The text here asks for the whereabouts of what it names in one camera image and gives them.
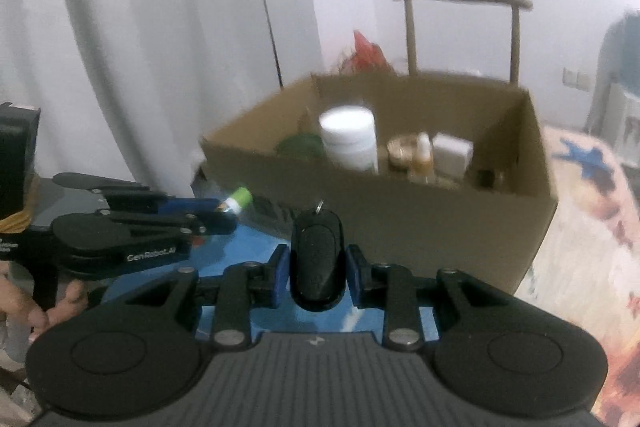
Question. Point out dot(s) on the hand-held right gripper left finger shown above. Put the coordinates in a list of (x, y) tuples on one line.
[(280, 279)]

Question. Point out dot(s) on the white plastic bottle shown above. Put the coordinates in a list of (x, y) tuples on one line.
[(350, 137)]

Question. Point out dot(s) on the wall socket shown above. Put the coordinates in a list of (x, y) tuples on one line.
[(576, 78)]

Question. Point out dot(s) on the green-capped white tube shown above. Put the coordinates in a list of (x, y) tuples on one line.
[(240, 198)]

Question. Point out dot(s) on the small white box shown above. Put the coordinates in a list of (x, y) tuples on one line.
[(450, 154)]

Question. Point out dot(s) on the white water dispenser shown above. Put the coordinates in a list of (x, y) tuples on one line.
[(617, 117)]

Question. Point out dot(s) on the blue water jug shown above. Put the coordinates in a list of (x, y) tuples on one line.
[(622, 47)]

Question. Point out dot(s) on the white curtain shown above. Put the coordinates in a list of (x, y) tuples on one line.
[(150, 57)]

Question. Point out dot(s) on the dark green ball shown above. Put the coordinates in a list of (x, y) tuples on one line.
[(300, 146)]

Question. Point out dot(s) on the red plastic bag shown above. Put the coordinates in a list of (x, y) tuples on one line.
[(367, 52)]

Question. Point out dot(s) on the black key fob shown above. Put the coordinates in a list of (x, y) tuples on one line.
[(317, 257)]

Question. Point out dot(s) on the person's left hand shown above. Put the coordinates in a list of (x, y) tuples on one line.
[(65, 302)]

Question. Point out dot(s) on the brown cardboard box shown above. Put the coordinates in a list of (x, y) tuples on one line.
[(400, 217)]

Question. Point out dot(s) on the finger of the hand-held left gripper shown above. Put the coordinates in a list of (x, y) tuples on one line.
[(215, 223), (190, 206)]

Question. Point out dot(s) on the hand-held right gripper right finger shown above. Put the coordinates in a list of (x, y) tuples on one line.
[(357, 279)]

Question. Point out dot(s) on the small amber and green bottle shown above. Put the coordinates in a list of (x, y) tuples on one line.
[(422, 167)]

